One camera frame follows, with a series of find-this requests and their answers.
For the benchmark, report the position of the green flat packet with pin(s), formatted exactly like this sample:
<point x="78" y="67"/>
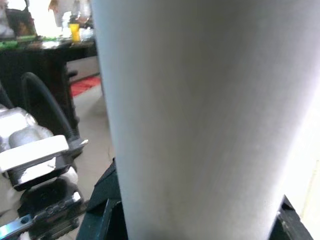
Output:
<point x="8" y="44"/>
<point x="26" y="38"/>

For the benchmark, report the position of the dark picture box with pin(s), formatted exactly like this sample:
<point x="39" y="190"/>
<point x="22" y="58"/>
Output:
<point x="21" y="23"/>

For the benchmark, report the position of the red floor rug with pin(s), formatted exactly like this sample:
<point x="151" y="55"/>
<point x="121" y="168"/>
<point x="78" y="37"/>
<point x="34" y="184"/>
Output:
<point x="85" y="86"/>

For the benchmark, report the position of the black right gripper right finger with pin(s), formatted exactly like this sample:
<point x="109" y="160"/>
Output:
<point x="287" y="225"/>

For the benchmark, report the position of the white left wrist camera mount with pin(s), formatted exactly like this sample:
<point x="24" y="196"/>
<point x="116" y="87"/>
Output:
<point x="32" y="150"/>

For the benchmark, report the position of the white plastic bottle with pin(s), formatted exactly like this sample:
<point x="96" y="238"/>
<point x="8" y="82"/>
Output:
<point x="66" y="25"/>

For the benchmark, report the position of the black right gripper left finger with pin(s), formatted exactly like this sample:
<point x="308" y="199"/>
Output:
<point x="105" y="200"/>

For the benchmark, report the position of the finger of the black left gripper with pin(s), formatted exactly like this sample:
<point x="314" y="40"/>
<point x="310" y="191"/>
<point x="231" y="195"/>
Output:
<point x="17" y="223"/>

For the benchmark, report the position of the dark kitchen counter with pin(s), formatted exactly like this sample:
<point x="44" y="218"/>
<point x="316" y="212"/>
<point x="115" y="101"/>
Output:
<point x="37" y="65"/>

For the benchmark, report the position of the white plastic table leg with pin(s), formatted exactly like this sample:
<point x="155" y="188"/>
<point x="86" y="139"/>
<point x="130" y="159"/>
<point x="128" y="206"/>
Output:
<point x="200" y="100"/>

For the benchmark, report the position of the yellow plastic cup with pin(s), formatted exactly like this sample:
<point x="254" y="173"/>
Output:
<point x="74" y="32"/>

